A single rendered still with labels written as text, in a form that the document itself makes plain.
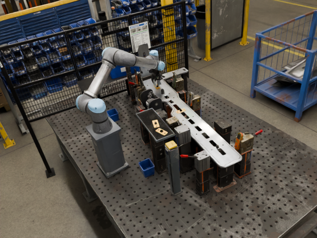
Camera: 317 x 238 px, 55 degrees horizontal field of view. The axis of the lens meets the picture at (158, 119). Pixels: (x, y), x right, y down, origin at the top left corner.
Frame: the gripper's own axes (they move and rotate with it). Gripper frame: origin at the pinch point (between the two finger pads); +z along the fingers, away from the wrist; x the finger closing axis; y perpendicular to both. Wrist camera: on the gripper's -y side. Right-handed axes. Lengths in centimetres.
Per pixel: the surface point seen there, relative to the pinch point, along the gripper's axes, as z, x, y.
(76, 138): 32, -85, -8
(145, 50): -25.1, 4.0, -26.6
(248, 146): 4, 20, 109
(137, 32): -34, 7, -54
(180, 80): -1.5, 21.1, 8.2
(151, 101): -16, -24, 45
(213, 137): 2, 4, 89
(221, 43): 82, 216, -197
